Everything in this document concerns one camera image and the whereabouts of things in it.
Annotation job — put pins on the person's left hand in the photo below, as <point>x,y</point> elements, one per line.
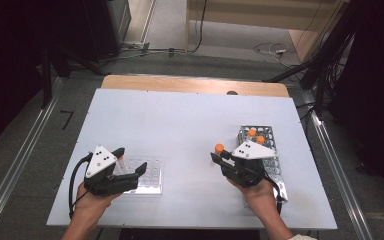
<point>91,203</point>

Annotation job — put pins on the clear plastic well plate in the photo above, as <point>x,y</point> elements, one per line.
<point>151,176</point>

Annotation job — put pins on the wooden table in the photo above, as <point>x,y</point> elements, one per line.
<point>180,85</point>

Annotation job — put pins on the light wooden furniture frame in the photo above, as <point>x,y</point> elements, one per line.
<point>246,11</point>

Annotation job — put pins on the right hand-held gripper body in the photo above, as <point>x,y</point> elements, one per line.
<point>245,171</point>

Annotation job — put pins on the person's right hand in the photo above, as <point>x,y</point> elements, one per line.
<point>260,198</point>

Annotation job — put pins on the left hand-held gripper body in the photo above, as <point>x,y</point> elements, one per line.
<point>101,181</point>

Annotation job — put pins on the white table board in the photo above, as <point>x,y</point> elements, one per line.
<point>180,126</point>

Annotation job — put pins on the metal test tube rack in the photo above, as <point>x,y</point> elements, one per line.
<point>273,170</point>

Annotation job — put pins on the aluminium floor rail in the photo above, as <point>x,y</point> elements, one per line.
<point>16,156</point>
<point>340,173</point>

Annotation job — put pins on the dark equipment cabinet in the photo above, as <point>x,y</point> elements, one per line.
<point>106,30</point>

